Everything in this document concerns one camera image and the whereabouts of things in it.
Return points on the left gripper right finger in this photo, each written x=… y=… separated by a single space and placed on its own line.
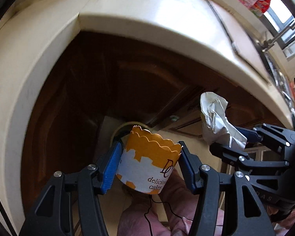
x=244 y=213

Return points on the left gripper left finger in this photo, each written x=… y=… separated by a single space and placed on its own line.
x=52 y=213

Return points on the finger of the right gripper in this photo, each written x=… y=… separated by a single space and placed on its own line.
x=230 y=156
x=251 y=134

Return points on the white paper bag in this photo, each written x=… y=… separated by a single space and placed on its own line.
x=215 y=126

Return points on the orange paper cake cup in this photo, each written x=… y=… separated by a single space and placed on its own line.
x=147 y=161

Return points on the round trash bin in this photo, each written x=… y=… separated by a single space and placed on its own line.
x=124 y=129

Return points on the person's right hand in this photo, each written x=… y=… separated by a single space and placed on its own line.
x=286 y=224

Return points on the stainless steel sink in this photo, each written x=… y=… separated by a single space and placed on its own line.
x=281 y=84

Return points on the pink trouser legs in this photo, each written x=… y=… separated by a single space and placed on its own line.
x=173 y=215

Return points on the brown cardboard sheet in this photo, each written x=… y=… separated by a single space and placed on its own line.
x=242 y=44

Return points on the chrome faucet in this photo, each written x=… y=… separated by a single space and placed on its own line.
x=269 y=43

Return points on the red spray bottle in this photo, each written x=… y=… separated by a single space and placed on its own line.
x=260 y=7

